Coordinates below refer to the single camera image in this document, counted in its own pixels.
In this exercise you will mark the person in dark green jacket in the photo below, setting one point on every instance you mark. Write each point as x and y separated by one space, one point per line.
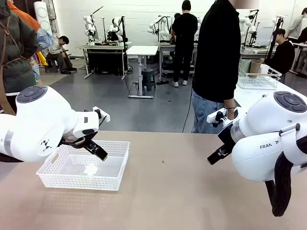
16 52

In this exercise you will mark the small white paper piece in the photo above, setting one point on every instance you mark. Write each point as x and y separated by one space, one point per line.
90 170

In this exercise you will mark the white height-adjustable desk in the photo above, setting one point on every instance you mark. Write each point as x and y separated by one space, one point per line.
141 51

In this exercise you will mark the black tripod stand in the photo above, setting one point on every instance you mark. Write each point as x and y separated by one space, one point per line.
277 36

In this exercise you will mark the person's bare hand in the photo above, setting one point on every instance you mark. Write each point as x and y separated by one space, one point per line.
231 114

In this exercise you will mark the figure in orange jacket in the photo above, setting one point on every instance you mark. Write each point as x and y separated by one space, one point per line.
24 16

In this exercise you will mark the white side table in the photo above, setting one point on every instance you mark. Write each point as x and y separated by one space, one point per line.
251 94

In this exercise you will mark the grey plastic stool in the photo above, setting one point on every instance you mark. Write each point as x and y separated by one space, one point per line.
148 79

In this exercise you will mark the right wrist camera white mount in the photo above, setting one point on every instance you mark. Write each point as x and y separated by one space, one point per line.
216 116

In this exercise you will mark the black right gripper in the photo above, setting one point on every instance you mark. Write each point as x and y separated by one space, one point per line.
227 134

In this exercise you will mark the seated person beige trousers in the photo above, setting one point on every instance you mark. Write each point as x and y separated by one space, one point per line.
58 55

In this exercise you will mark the standing person black t-shirt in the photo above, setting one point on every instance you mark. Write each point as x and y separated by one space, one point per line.
183 43

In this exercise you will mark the white tower air conditioner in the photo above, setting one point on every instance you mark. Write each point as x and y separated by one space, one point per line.
43 16

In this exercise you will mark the grey workbench with frame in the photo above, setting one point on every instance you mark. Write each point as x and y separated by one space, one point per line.
165 60

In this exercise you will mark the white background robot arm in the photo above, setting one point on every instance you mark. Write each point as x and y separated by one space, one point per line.
116 27
163 26
247 24
89 28

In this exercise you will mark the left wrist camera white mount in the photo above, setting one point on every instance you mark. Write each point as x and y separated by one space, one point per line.
105 116

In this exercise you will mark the grey workbench black cabinet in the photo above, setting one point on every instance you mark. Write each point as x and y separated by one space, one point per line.
105 60

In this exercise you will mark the seated person black hoodie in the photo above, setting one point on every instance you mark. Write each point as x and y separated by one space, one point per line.
284 55

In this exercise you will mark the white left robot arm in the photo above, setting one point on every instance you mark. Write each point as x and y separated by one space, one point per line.
36 119

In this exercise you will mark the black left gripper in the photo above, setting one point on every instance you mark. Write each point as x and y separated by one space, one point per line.
76 140

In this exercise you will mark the white perforated plastic basket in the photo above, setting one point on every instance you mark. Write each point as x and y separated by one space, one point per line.
81 180

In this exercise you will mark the person in black sweater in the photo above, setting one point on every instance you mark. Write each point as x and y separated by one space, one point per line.
216 48

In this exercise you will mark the person in grey top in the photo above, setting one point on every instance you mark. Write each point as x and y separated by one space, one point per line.
296 26

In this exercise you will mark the person's bare forearm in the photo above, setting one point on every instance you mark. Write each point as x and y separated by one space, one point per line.
229 103

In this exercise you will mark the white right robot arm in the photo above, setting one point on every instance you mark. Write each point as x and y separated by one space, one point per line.
263 134

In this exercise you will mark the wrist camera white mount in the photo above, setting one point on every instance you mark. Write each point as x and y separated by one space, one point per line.
105 116
216 116

